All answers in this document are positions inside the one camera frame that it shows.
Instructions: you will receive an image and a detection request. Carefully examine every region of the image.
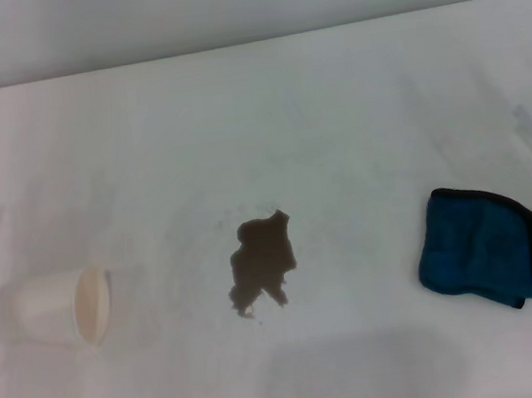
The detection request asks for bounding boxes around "blue rag with black trim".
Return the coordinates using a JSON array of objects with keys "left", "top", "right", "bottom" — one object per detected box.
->
[{"left": 407, "top": 175, "right": 532, "bottom": 323}]

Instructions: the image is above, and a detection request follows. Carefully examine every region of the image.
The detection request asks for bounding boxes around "white paper cup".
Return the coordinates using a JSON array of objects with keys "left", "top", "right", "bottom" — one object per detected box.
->
[{"left": 0, "top": 263, "right": 121, "bottom": 361}]

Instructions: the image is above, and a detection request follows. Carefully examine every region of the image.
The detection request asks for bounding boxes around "black water stain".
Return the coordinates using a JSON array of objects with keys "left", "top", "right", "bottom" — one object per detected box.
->
[{"left": 217, "top": 207, "right": 305, "bottom": 322}]

